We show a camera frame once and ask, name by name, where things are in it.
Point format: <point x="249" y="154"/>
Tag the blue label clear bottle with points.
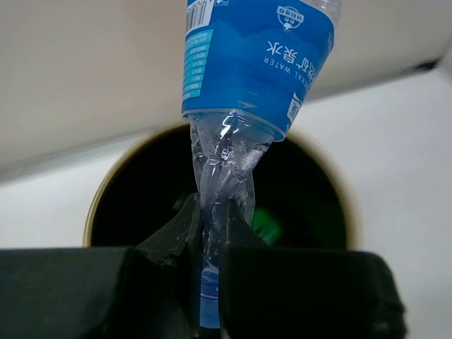
<point x="248" y="66"/>

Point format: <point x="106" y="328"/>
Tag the orange cylindrical bin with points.
<point x="150" y="182"/>

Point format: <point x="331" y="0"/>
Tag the small green bottle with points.
<point x="266" y="226"/>

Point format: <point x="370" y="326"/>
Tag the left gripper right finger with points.
<point x="273" y="292"/>

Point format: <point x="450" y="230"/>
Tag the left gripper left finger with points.
<point x="151" y="290"/>

